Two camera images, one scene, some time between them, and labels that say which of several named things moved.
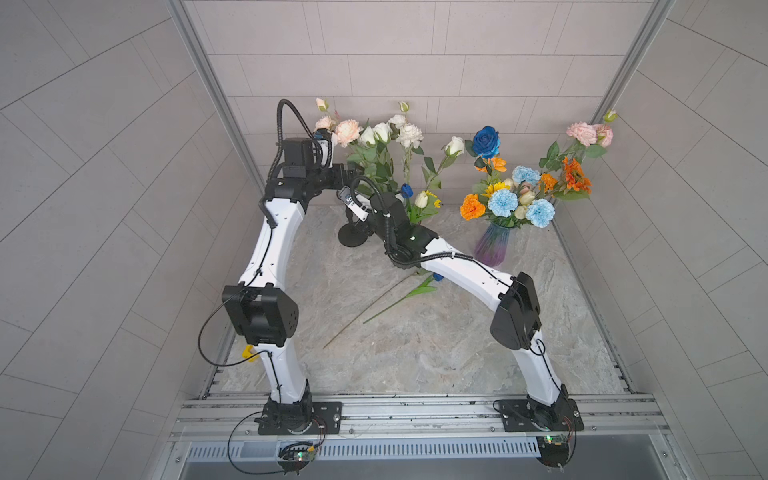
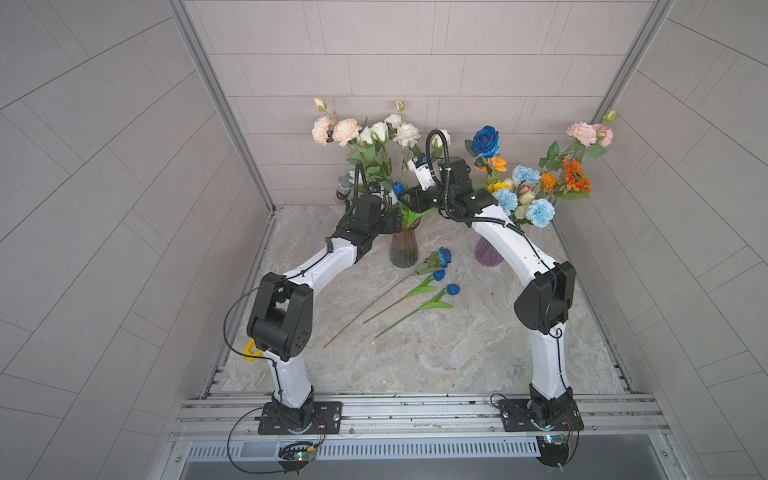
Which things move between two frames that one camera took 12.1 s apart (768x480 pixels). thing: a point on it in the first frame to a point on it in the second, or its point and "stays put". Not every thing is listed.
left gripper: [346, 180] to [393, 227]
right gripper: [369, 225] to [422, 198]
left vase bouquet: [387, 155] stays put
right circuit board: [553, 450] stays put
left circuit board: [293, 458] stays put
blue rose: [487, 142] stays put
